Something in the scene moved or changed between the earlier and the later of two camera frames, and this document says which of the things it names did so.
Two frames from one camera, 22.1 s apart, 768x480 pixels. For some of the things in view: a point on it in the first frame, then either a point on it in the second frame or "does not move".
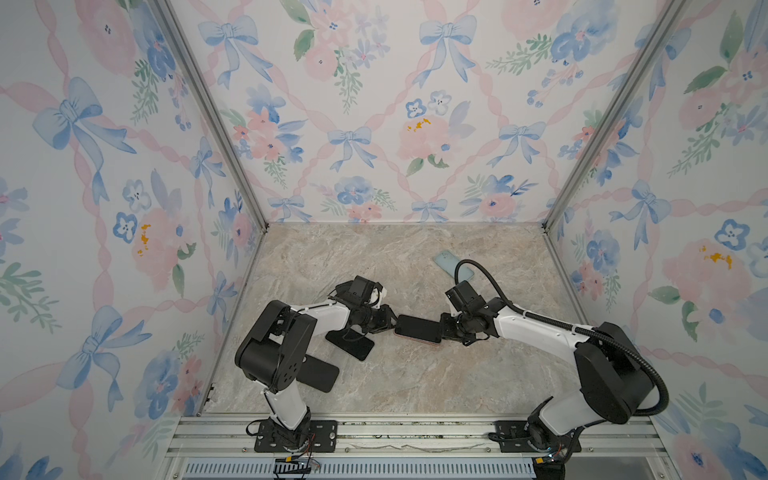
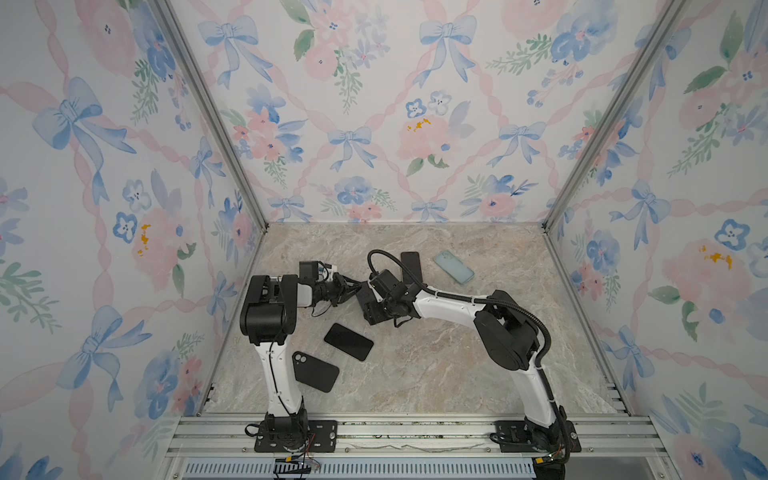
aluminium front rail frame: [410, 447] does not move
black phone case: [318, 374] does not move
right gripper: [444, 320] -> [371, 313]
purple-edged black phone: [418, 327] -> [411, 260]
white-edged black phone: [352, 341] does not move
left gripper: [385, 322] -> [343, 288]
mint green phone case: [447, 262] does not move
